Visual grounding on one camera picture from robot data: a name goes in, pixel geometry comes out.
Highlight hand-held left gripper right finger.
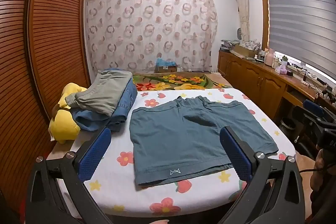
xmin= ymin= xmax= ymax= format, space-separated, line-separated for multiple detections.
xmin=219 ymin=126 xmax=314 ymax=224

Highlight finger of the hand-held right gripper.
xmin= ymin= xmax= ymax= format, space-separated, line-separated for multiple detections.
xmin=301 ymin=111 xmax=326 ymax=133
xmin=303 ymin=99 xmax=328 ymax=119

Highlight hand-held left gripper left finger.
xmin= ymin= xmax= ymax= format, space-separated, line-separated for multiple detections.
xmin=25 ymin=127 xmax=112 ymax=224

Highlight teal shorts pants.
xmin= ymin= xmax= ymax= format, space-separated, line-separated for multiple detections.
xmin=129 ymin=95 xmax=279 ymax=186

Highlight folded grey pants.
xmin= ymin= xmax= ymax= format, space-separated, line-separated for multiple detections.
xmin=65 ymin=70 xmax=133 ymax=117

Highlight person's right hand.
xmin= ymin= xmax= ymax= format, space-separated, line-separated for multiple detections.
xmin=310 ymin=148 xmax=336 ymax=198

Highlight metal trash bin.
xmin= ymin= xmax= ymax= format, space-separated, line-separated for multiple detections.
xmin=280 ymin=118 xmax=298 ymax=131

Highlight white flower print bedsheet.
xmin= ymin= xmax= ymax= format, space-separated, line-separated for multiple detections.
xmin=49 ymin=88 xmax=296 ymax=219

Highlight white power strip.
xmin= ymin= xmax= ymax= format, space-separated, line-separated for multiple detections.
xmin=302 ymin=74 xmax=332 ymax=88

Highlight yellow plush toy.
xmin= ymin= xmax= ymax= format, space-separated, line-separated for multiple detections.
xmin=50 ymin=82 xmax=88 ymax=144

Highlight purple bottle with green cap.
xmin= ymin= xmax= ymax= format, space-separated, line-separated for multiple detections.
xmin=276 ymin=55 xmax=290 ymax=75

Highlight folded blue jeans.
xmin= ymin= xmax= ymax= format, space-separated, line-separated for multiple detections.
xmin=72 ymin=68 xmax=138 ymax=132

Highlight pink bottle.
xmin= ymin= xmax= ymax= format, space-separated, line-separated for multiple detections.
xmin=265 ymin=49 xmax=275 ymax=66

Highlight wooden cabinet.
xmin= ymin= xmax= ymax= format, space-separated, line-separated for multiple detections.
xmin=218 ymin=49 xmax=336 ymax=140

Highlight open shallow cardboard box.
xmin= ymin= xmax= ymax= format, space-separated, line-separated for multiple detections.
xmin=234 ymin=44 xmax=259 ymax=58

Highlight pile of patterned cloth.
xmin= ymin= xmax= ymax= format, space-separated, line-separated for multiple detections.
xmin=241 ymin=40 xmax=261 ymax=51

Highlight green orange floral blanket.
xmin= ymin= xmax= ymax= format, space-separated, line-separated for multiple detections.
xmin=133 ymin=72 xmax=233 ymax=90

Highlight grey striped window blind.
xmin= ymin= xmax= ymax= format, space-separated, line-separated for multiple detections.
xmin=262 ymin=0 xmax=336 ymax=80

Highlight blue plastic bag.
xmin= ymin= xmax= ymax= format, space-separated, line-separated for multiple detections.
xmin=156 ymin=57 xmax=172 ymax=67

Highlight beige tied curtain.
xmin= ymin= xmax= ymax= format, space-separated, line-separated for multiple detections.
xmin=232 ymin=0 xmax=250 ymax=43

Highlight wooden slatted headboard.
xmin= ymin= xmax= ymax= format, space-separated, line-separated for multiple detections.
xmin=0 ymin=0 xmax=91 ymax=214

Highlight wooden window frame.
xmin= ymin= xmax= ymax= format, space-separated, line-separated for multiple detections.
xmin=259 ymin=0 xmax=271 ymax=52

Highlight ring pattern sheer curtain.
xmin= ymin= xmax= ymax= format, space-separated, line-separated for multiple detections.
xmin=84 ymin=0 xmax=218 ymax=75

